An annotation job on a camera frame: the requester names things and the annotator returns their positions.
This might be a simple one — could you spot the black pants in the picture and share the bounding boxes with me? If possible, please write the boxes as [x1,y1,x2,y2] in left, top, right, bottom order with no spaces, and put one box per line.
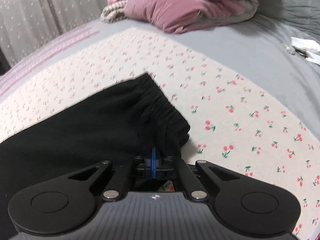
[1,74,190,239]

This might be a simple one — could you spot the cherry print bed sheet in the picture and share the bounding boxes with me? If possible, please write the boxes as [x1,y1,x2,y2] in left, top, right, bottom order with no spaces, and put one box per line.
[1,17,319,239]

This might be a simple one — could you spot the striped folded cloth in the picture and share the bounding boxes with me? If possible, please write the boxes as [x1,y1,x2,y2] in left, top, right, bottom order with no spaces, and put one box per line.
[100,0,128,23]

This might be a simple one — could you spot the pink grey folded quilt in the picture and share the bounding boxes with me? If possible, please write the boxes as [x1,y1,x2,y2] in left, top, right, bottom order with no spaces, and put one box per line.
[107,0,259,34]

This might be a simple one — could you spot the white crumpled paper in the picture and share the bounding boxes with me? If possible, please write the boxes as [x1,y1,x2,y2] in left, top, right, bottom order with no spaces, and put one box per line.
[284,37,320,66]

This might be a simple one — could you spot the grey dotted curtain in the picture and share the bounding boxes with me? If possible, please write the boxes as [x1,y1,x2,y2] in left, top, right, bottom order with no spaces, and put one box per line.
[1,0,107,66]

